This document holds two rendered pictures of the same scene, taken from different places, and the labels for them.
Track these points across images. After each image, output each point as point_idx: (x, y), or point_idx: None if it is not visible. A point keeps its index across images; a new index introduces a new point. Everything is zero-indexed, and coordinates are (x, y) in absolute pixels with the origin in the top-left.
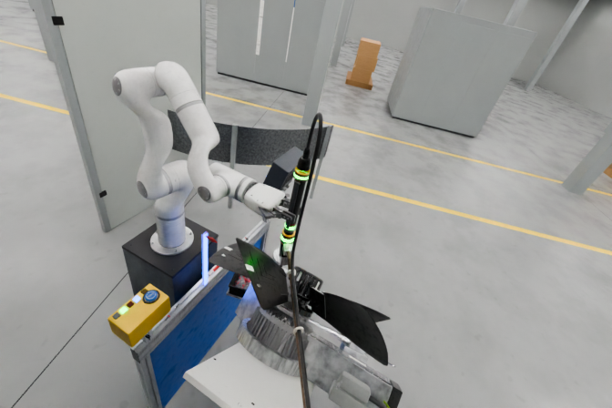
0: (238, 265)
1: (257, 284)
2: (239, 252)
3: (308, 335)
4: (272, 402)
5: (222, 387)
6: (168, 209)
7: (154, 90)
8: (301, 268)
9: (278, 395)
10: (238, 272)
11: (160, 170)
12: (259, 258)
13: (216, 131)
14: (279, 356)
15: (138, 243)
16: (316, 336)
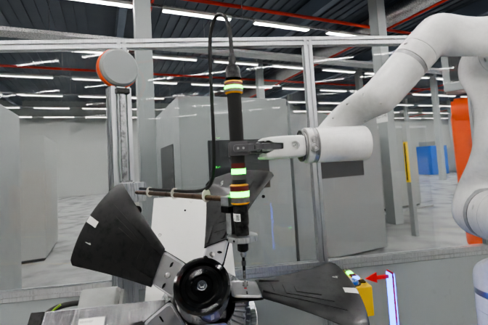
0: (304, 276)
1: (222, 180)
2: (328, 289)
3: (168, 299)
4: (175, 227)
5: (205, 203)
6: (475, 265)
7: (477, 60)
8: (221, 301)
9: (173, 239)
10: (293, 273)
11: (463, 180)
12: None
13: (372, 83)
14: None
15: None
16: (156, 310)
